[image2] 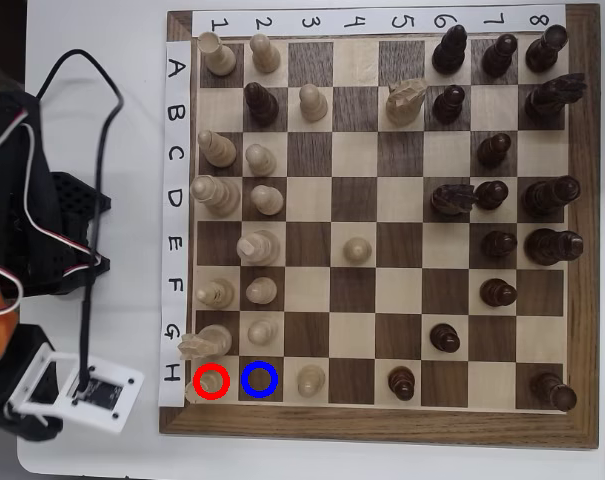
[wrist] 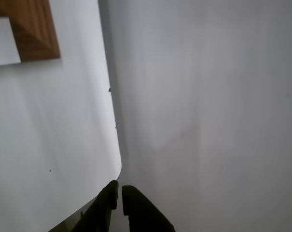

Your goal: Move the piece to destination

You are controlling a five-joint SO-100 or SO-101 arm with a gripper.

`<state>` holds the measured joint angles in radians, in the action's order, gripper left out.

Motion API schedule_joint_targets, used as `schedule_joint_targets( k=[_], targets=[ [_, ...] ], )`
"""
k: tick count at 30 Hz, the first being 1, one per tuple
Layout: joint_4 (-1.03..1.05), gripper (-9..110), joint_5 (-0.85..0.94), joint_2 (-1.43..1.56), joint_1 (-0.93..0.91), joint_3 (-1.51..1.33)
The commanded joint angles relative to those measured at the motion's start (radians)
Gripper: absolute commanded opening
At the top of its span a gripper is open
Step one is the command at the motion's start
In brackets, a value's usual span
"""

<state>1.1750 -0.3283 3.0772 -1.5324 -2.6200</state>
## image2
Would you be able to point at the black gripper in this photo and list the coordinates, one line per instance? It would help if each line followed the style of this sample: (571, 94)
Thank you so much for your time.
(19, 425)

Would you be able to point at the light wooden rook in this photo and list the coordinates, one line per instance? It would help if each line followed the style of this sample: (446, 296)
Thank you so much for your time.
(209, 382)
(218, 56)

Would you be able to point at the black and orange robot arm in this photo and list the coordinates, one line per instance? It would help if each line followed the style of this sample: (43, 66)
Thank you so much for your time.
(7, 225)

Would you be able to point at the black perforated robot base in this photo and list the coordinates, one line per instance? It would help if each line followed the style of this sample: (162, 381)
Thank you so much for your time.
(77, 195)

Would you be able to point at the light wooden knight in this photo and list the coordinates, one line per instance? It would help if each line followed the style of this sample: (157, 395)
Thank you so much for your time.
(404, 102)
(207, 340)

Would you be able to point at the light wooden bishop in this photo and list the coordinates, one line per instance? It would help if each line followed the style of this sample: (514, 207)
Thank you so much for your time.
(216, 148)
(215, 293)

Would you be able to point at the light wooden pawn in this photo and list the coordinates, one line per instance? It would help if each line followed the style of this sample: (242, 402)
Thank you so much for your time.
(313, 102)
(264, 52)
(267, 200)
(260, 160)
(261, 290)
(310, 381)
(357, 250)
(262, 331)

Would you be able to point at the light wooden queen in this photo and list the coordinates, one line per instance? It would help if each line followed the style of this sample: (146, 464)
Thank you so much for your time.
(214, 195)

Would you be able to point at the light wooden king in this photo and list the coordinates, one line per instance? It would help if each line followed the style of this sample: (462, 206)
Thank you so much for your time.
(258, 246)

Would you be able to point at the white letter paper strip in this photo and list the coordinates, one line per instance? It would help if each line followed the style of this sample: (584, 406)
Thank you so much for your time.
(176, 90)

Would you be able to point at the wooden chessboard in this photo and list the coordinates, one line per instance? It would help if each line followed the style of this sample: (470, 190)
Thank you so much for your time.
(382, 425)

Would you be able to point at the black pawn at B2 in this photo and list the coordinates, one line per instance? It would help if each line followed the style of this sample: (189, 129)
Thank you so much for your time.
(261, 104)

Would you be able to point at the dark wooden pawn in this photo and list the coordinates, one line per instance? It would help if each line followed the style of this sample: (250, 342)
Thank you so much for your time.
(499, 243)
(444, 337)
(493, 150)
(449, 104)
(492, 195)
(498, 292)
(499, 54)
(402, 382)

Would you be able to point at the dark wooden knight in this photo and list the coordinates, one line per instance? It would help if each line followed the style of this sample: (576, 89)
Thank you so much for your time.
(554, 97)
(452, 199)

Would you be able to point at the white number paper strip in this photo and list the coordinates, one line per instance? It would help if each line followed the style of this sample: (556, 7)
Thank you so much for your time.
(332, 22)

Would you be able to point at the dark wooden rook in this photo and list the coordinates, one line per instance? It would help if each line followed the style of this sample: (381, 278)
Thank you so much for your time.
(547, 50)
(554, 391)

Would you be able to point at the dark wooden bishop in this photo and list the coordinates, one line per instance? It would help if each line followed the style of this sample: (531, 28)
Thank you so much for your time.
(449, 50)

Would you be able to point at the dark wooden king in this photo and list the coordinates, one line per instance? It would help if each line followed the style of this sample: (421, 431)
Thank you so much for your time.
(553, 246)

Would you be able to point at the dark wooden queen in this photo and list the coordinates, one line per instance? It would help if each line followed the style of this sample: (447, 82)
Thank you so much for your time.
(552, 195)

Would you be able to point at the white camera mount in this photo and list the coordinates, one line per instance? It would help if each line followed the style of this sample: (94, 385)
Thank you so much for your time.
(107, 395)

